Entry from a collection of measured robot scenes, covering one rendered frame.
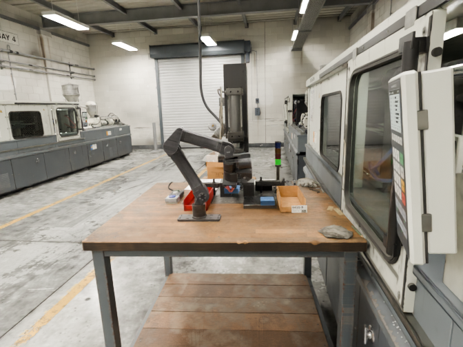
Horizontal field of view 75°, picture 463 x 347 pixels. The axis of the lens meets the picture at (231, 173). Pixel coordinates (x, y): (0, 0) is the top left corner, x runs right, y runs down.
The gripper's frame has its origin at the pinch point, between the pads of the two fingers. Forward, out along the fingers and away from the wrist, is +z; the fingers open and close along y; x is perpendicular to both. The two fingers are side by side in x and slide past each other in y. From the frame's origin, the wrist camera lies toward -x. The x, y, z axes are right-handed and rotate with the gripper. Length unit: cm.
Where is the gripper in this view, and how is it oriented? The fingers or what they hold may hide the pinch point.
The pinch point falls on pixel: (230, 190)
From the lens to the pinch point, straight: 149.9
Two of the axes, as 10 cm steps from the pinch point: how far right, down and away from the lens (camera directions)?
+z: 0.3, 7.3, 6.9
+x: -10.0, -0.2, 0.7
